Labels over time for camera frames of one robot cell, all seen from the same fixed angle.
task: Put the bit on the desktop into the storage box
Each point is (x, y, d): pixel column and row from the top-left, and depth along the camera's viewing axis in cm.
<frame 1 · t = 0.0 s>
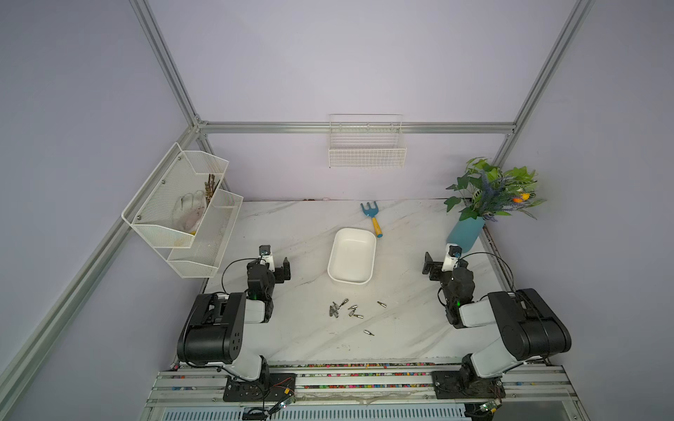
left hand: (272, 261, 95), fingers open
right hand: (440, 256, 93), fingers open
white plastic storage box: (352, 256, 102), point 3 cm above the table
blue toy rake yellow handle: (373, 212, 119), on the table
teal vase: (466, 232, 110), point 3 cm above the table
green artificial plant: (485, 192, 82), point 33 cm above the table
clear glass in shelf: (188, 210, 79), point 31 cm above the table
brown twigs in shelf: (210, 187, 83), point 33 cm above the table
metal screwdriver bit: (382, 304, 92), on the table
metal screwdriver bit 2: (368, 332, 85), on the table
metal screwdriver bit 3: (358, 316, 88), on the table
metal screwdriver bit 4: (353, 307, 90), on the table
metal screwdriver bit 5: (345, 302, 92), on the table
metal screwdriver bit 6: (333, 310, 90), on the table

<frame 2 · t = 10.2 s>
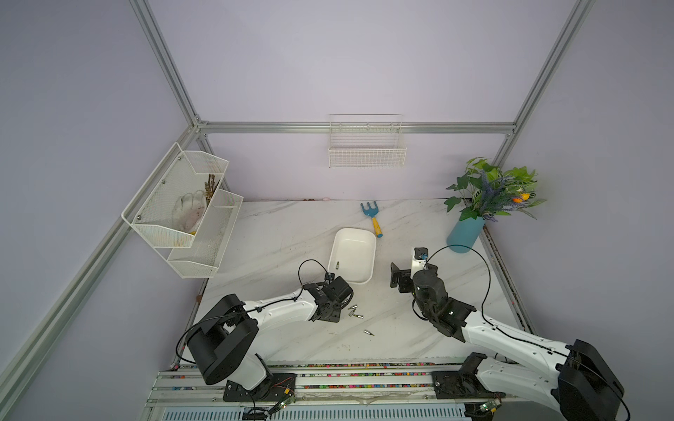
left hand: (327, 313, 87), fingers open
right hand: (406, 266, 83), fingers open
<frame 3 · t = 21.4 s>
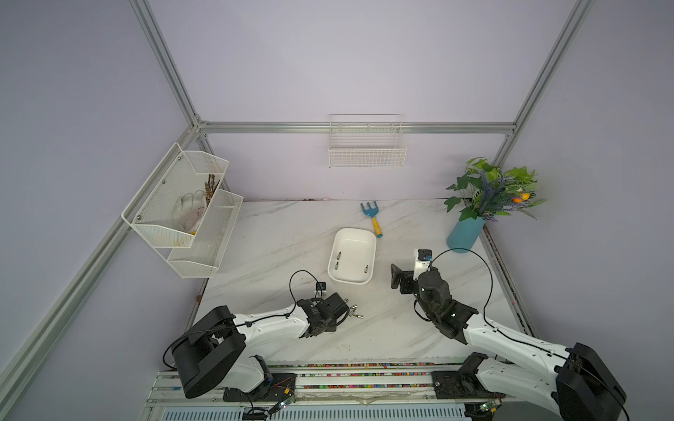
left hand: (323, 321, 87), fingers open
right hand: (406, 268, 84), fingers open
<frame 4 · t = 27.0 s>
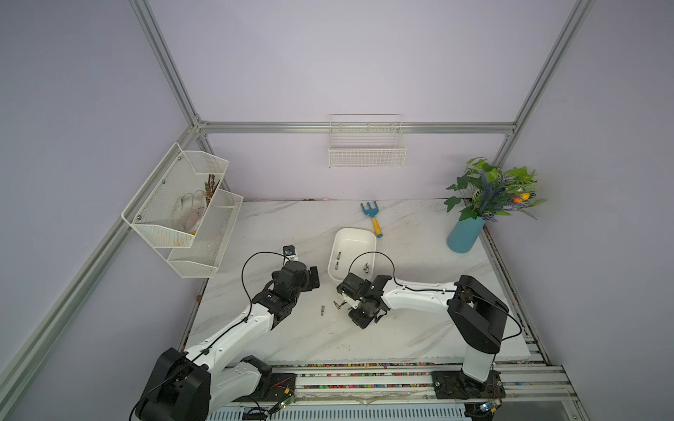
left hand: (300, 272, 86), fingers open
right hand: (363, 318, 87), fingers closed
